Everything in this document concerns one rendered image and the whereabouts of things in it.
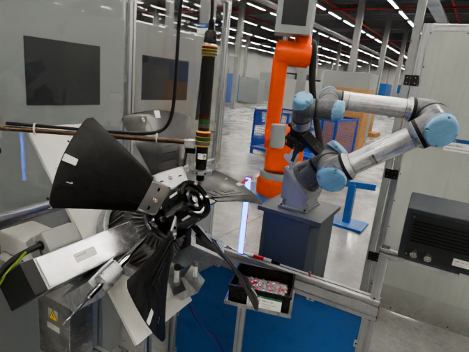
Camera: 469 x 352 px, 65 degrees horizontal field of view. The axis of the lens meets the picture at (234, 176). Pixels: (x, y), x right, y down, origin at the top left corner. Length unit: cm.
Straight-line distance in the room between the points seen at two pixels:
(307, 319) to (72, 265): 95
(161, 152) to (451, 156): 202
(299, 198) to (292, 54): 349
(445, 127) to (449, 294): 172
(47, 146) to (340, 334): 120
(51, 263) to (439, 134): 126
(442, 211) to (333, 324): 59
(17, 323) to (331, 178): 138
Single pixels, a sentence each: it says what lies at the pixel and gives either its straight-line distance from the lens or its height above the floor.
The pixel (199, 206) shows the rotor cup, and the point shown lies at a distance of 103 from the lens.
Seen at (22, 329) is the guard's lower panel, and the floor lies 49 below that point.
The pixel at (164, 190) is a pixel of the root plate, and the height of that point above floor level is 124.
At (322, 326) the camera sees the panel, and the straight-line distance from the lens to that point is 156.
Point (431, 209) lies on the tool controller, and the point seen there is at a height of 123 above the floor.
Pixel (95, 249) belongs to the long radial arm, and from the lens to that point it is 99.
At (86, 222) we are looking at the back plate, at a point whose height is 112.
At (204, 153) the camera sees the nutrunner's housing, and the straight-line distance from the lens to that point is 110.
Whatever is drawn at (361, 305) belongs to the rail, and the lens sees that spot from 146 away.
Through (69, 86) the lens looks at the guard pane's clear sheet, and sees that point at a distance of 166.
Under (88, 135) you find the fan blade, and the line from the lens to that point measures 94.
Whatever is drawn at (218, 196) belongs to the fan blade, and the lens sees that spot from 118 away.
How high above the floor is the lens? 156
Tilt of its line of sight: 15 degrees down
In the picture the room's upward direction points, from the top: 6 degrees clockwise
